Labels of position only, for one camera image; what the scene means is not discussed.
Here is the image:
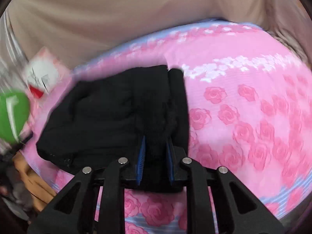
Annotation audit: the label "silver grey satin cloth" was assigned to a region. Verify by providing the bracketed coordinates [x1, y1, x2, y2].
[0, 11, 28, 93]

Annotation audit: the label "floral beige curtain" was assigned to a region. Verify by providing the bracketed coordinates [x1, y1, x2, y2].
[264, 0, 311, 66]

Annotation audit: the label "pink floral bed sheet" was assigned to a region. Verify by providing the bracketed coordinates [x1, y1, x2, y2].
[23, 21, 311, 233]

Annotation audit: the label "white rabbit face pillow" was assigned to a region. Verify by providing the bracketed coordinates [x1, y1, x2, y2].
[22, 47, 69, 99]

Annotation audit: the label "black pants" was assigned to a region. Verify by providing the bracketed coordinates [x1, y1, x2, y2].
[36, 65, 189, 193]

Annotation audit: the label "green plush toy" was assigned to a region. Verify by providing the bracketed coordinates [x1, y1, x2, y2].
[1, 91, 30, 144]

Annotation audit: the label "beige curtain cloth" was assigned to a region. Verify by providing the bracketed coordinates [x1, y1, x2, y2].
[7, 0, 268, 68]

